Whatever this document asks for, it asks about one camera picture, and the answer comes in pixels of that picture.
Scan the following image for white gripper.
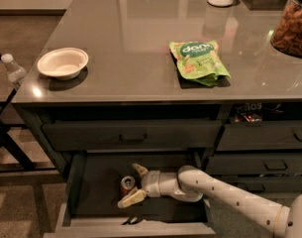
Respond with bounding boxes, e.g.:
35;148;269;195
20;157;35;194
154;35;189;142
118;163;161;208

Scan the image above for red coke can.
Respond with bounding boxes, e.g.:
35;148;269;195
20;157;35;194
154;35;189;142
120;176;136;197

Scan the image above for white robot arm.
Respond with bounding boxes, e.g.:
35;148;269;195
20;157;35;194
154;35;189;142
118;164;302;238

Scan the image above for open grey middle drawer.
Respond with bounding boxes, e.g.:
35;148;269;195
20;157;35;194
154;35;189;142
44;152;217;238

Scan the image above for grey top left drawer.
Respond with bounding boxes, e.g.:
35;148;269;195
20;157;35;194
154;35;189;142
42;119;222;151

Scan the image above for grey top right drawer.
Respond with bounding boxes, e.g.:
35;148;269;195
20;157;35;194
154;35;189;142
217;120;302;151

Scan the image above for dark grey counter cabinet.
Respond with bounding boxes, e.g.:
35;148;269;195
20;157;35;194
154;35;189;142
11;0;302;196

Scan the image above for grey bottom right drawer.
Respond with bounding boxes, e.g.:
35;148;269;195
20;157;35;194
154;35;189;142
222;177;302;192

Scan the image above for dark snack bags in drawer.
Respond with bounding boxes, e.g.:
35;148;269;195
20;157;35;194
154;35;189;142
233;102;283;122

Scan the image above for black side table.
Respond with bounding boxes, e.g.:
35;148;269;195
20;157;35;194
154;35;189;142
0;54;54;173

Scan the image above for green chip bag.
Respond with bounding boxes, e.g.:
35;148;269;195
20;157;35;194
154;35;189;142
169;41;230;87

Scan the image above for white paper bowl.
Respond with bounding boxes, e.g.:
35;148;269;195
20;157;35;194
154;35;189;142
37;48;89;80

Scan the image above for clear plastic water bottle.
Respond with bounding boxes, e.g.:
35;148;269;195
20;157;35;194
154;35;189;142
1;54;27;90

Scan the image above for glass jar of nuts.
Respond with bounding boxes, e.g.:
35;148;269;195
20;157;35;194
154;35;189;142
270;0;302;57

